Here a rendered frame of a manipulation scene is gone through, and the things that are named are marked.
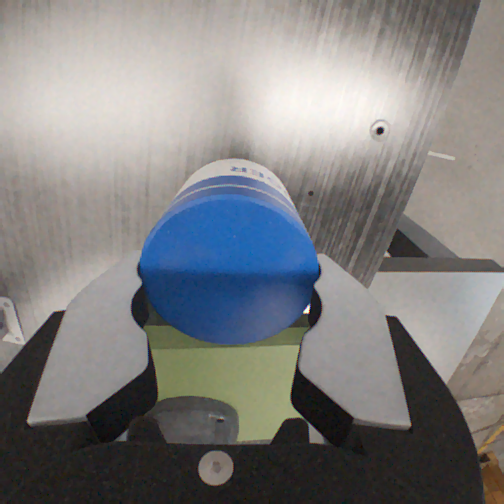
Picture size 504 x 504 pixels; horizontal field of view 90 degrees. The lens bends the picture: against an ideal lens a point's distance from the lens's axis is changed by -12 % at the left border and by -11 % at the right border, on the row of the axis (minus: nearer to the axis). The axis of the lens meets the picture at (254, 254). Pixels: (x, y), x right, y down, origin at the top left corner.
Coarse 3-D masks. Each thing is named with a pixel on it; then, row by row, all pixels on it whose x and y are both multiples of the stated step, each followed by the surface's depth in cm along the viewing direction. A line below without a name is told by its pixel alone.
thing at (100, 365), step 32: (128, 256) 11; (96, 288) 9; (128, 288) 9; (64, 320) 8; (96, 320) 8; (128, 320) 8; (64, 352) 7; (96, 352) 7; (128, 352) 7; (64, 384) 6; (96, 384) 6; (128, 384) 6; (32, 416) 5; (64, 416) 5; (96, 416) 6; (128, 416) 7
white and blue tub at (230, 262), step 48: (192, 192) 10; (240, 192) 10; (192, 240) 10; (240, 240) 10; (288, 240) 10; (144, 288) 11; (192, 288) 11; (240, 288) 11; (288, 288) 11; (192, 336) 12; (240, 336) 12
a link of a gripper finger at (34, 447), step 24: (48, 336) 7; (24, 360) 6; (0, 384) 6; (24, 384) 6; (0, 408) 5; (24, 408) 5; (0, 432) 5; (24, 432) 5; (48, 432) 5; (72, 432) 5; (0, 456) 4; (24, 456) 4; (48, 456) 5; (0, 480) 4
